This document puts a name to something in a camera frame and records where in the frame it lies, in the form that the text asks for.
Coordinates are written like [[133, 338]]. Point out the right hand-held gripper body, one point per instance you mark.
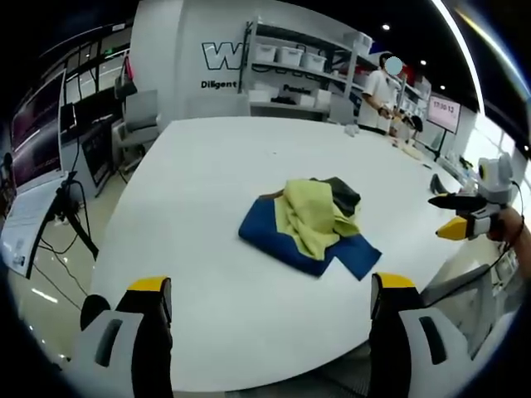
[[493, 182]]

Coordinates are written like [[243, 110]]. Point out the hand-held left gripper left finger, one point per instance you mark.
[[124, 352]]

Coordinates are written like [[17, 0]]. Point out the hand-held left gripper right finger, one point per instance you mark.
[[398, 352]]

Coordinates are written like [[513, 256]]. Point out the blue and yellow garment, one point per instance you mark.
[[290, 232]]

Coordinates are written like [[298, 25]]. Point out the person's right hand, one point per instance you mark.
[[504, 226]]

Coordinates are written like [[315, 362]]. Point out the small black object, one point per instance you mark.
[[438, 185]]

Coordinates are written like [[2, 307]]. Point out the grey chair back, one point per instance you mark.
[[464, 298]]

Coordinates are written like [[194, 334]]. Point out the monitor with pink screen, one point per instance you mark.
[[444, 113]]

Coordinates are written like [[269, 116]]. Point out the black tripod stand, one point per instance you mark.
[[74, 219]]

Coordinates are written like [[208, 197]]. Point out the white printed board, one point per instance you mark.
[[25, 224]]

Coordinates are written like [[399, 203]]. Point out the white storage bin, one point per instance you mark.
[[289, 56], [314, 61], [265, 53]]

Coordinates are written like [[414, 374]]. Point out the grey metal shelf rack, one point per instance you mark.
[[298, 74]]

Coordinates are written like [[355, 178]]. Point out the grey office chair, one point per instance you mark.
[[141, 120]]

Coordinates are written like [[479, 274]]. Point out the large dark display screen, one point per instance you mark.
[[37, 128]]

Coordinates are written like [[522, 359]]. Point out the black hanging bag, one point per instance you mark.
[[124, 83]]

